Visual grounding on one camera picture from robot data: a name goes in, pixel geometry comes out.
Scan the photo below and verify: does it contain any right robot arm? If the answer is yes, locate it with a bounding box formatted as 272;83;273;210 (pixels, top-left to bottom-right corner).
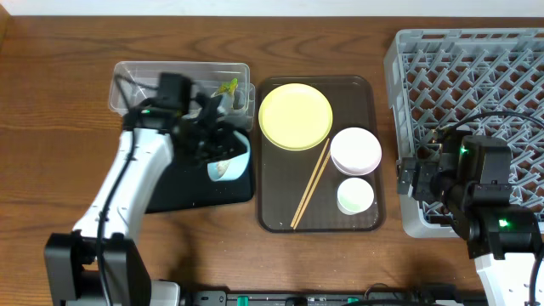
397;130;543;305

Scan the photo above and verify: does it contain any clear plastic bin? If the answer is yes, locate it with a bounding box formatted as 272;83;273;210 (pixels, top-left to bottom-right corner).
114;61;255;131

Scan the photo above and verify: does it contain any pink bowl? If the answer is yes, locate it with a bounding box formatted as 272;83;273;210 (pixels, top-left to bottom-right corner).
330;127;382;176

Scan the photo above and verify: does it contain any wooden chopstick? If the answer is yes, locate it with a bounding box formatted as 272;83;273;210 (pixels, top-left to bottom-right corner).
294;151;331;230
290;138;330;229

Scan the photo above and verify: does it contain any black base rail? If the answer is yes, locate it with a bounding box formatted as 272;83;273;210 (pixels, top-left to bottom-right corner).
178;287;488;306

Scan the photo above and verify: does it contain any grey dishwasher rack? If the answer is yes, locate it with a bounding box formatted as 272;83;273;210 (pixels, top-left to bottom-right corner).
384;28;543;238

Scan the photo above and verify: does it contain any blue bowl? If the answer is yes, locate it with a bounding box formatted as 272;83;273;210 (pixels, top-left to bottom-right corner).
207;132;251;182

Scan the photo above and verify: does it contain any green snack wrapper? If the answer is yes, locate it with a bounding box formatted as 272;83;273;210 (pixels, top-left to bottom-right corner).
211;78;238;98

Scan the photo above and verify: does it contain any yellow plate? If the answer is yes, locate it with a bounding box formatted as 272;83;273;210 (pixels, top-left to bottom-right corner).
258;83;333;151

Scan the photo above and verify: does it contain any brown serving tray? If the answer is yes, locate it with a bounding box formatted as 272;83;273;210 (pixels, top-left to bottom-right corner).
255;76;386;233

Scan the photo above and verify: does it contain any rice food waste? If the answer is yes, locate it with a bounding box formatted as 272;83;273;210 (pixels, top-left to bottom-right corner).
216;161;230;178

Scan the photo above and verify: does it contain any black tray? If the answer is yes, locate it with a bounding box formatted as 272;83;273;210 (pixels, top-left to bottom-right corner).
146;131;254;213

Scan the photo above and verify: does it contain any white cup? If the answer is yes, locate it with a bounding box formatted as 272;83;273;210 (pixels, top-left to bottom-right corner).
337;178;375;215

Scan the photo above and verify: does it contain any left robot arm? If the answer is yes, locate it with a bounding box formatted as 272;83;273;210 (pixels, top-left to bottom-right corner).
44;72;247;305

